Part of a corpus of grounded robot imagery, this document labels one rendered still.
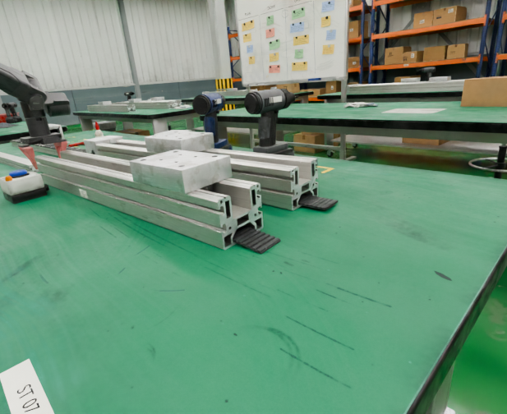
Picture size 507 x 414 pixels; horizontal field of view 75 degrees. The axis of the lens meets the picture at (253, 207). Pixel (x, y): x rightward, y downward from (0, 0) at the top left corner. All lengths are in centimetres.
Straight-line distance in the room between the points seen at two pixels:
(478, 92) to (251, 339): 217
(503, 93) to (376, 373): 211
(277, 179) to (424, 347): 41
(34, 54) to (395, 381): 1246
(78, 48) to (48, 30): 89
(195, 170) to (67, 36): 1245
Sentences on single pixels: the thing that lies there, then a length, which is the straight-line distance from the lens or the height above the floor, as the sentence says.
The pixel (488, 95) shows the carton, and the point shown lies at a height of 84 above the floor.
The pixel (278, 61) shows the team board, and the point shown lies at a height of 120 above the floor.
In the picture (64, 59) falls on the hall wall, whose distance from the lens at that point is 1280.
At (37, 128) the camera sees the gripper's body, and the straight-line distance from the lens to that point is 123.
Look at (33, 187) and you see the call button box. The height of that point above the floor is 81.
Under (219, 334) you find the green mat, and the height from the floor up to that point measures 78.
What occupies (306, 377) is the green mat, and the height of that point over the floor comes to 78.
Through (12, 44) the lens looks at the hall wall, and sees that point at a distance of 1252.
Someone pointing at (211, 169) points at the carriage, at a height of 89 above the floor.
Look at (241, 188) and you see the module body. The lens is 56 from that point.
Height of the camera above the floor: 103
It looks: 21 degrees down
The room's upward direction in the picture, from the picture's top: 5 degrees counter-clockwise
